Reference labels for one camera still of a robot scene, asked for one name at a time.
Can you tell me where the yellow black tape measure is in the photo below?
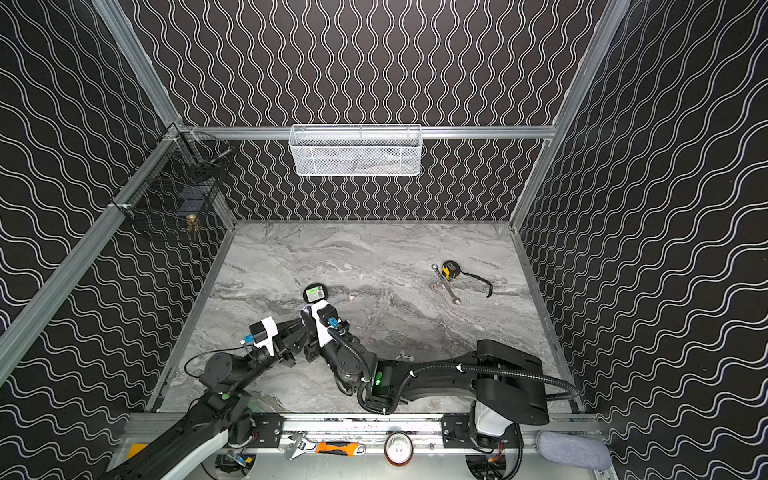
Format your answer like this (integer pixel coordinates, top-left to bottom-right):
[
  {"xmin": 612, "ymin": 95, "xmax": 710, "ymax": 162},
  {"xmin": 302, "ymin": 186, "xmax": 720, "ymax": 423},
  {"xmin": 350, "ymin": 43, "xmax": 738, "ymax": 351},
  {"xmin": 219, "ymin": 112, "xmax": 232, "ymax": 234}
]
[{"xmin": 439, "ymin": 260, "xmax": 494, "ymax": 298}]

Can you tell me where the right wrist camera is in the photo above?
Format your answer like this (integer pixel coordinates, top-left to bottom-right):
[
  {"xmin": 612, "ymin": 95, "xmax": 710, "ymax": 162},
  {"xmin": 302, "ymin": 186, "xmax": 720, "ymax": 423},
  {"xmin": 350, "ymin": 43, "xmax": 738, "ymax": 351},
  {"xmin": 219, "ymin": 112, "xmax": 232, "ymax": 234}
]
[{"xmin": 310, "ymin": 300, "xmax": 349, "ymax": 348}]

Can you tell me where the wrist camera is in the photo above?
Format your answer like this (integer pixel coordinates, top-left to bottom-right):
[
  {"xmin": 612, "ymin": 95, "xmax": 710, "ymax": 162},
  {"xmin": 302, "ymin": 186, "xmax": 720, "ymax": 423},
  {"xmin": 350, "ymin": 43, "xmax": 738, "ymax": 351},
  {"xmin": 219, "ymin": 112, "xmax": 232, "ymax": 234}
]
[
  {"xmin": 310, "ymin": 300, "xmax": 349, "ymax": 348},
  {"xmin": 241, "ymin": 316, "xmax": 278, "ymax": 357}
]

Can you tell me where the orange handled tool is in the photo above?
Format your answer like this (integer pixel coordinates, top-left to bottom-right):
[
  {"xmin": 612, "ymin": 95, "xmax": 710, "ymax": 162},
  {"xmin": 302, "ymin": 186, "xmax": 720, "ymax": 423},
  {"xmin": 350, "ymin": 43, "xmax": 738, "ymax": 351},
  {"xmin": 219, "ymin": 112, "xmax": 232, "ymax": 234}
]
[{"xmin": 314, "ymin": 442, "xmax": 366, "ymax": 457}]

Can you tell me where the black round digital timer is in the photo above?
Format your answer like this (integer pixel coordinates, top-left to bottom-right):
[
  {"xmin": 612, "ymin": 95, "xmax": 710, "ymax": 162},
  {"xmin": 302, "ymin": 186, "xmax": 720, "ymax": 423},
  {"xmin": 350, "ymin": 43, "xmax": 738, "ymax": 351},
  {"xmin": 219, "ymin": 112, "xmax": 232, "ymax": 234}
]
[{"xmin": 302, "ymin": 282, "xmax": 328, "ymax": 304}]

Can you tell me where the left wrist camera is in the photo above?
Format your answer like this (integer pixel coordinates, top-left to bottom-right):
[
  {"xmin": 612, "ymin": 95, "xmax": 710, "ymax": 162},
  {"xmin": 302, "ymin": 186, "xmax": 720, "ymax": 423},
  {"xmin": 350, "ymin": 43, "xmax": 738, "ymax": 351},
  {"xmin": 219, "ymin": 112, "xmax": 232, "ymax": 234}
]
[{"xmin": 241, "ymin": 316, "xmax": 278, "ymax": 357}]

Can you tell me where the adjustable wrench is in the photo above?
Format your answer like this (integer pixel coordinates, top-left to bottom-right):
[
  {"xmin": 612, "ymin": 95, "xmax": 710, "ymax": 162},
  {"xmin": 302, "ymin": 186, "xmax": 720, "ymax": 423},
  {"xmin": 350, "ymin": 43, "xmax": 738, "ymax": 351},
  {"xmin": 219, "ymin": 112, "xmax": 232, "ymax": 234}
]
[{"xmin": 285, "ymin": 434, "xmax": 317, "ymax": 460}]

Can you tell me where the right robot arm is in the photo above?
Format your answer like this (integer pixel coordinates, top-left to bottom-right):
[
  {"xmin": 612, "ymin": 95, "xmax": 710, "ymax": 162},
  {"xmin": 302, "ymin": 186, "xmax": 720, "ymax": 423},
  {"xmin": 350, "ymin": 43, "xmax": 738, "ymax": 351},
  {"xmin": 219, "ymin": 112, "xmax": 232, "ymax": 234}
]
[{"xmin": 300, "ymin": 301, "xmax": 579, "ymax": 449}]

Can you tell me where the silver combination wrench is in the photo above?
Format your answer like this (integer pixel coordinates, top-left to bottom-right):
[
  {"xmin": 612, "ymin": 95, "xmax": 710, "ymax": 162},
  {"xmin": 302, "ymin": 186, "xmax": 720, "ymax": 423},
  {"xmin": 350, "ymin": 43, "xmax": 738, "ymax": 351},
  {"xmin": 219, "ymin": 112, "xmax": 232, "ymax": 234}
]
[{"xmin": 431, "ymin": 264, "xmax": 461, "ymax": 305}]

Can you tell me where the white wire mesh basket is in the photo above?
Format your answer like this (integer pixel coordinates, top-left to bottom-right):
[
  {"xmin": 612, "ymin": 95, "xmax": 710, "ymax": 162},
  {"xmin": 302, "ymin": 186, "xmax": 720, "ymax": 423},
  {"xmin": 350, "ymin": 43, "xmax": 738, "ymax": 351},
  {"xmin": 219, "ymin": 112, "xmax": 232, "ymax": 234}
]
[{"xmin": 289, "ymin": 124, "xmax": 424, "ymax": 177}]

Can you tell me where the grey cloth roll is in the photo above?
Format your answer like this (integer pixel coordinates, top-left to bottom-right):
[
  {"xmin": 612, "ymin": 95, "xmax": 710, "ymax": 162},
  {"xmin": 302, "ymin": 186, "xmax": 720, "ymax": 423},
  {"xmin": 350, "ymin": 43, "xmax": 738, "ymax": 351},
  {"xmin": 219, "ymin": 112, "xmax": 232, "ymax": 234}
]
[{"xmin": 536, "ymin": 431, "xmax": 612, "ymax": 471}]

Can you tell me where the soda can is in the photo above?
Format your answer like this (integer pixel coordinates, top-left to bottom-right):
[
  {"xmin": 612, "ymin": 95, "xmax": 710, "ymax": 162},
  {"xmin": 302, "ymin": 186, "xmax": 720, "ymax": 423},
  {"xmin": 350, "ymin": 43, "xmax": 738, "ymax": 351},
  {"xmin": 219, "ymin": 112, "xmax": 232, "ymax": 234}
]
[{"xmin": 384, "ymin": 432, "xmax": 414, "ymax": 468}]

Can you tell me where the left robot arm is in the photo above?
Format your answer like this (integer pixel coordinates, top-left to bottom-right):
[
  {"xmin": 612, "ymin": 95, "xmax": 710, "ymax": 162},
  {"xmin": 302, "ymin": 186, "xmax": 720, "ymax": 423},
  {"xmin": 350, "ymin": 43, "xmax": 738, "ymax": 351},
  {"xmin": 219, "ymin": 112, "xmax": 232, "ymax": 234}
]
[{"xmin": 102, "ymin": 319, "xmax": 317, "ymax": 479}]

